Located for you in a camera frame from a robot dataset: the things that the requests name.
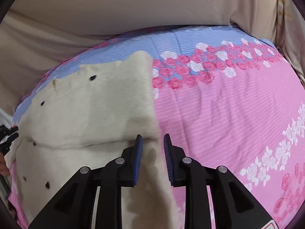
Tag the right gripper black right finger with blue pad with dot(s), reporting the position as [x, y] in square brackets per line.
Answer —
[213, 196]

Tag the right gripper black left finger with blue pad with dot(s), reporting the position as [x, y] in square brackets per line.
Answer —
[92, 198]

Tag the cream knitted sweater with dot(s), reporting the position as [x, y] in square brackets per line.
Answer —
[86, 119]

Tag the person's left hand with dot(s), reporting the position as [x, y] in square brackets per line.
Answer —
[4, 171]

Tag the pink blue floral bedsheet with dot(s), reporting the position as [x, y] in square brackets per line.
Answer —
[226, 98]

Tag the beige fabric headboard cover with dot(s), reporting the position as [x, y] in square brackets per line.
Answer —
[36, 35]

